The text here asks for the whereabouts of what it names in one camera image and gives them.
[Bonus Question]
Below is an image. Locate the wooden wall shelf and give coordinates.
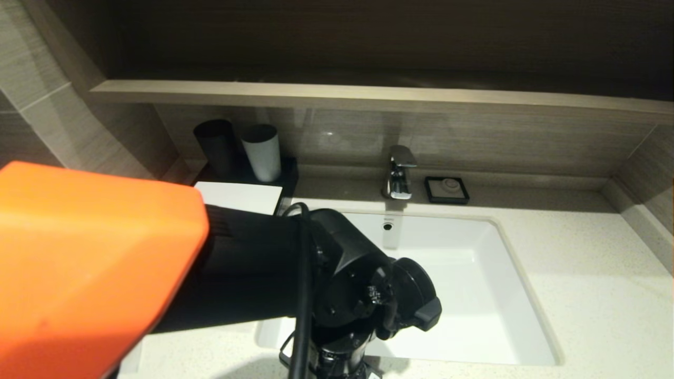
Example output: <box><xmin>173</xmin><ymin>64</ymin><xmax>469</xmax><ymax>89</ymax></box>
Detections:
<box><xmin>88</xmin><ymin>79</ymin><xmax>674</xmax><ymax>126</ymax></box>

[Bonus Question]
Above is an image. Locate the black cup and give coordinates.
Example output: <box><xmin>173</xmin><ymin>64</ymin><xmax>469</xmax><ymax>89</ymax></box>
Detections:
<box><xmin>193</xmin><ymin>119</ymin><xmax>238</xmax><ymax>177</ymax></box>

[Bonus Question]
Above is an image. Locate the black square soap dish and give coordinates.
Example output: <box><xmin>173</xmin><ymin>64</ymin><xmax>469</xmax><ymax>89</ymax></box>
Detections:
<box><xmin>424</xmin><ymin>176</ymin><xmax>471</xmax><ymax>205</ymax></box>

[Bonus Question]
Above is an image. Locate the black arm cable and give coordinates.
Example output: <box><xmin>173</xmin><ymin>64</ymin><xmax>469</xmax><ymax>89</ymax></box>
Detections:
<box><xmin>279</xmin><ymin>203</ymin><xmax>318</xmax><ymax>379</ymax></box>

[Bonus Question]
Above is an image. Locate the white ceramic sink basin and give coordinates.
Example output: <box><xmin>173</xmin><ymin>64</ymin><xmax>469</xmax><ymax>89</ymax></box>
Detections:
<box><xmin>255</xmin><ymin>208</ymin><xmax>563</xmax><ymax>367</ymax></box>

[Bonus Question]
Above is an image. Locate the black glossy storage box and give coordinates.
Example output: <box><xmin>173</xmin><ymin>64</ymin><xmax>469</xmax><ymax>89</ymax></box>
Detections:
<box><xmin>192</xmin><ymin>157</ymin><xmax>300</xmax><ymax>216</ymax></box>

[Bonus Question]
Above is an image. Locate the chrome faucet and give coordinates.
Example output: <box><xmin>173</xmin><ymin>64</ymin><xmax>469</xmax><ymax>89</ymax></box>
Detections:
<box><xmin>381</xmin><ymin>145</ymin><xmax>418</xmax><ymax>201</ymax></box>

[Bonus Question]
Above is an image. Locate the white cup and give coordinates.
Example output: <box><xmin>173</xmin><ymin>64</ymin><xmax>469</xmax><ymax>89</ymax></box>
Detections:
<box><xmin>241</xmin><ymin>124</ymin><xmax>283</xmax><ymax>183</ymax></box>

